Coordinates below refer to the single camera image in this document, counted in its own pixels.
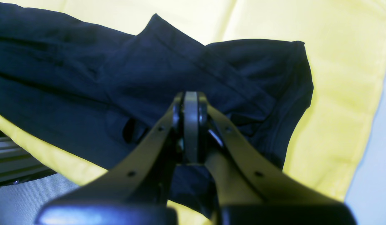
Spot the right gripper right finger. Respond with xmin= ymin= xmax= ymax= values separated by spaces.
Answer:
xmin=198 ymin=92 xmax=356 ymax=225

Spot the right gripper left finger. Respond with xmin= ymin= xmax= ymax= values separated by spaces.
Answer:
xmin=35 ymin=92 xmax=199 ymax=225

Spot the yellow table cloth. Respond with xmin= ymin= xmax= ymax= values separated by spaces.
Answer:
xmin=0 ymin=0 xmax=386 ymax=225

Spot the dark navy T-shirt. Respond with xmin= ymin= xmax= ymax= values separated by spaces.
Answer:
xmin=0 ymin=2 xmax=314 ymax=218

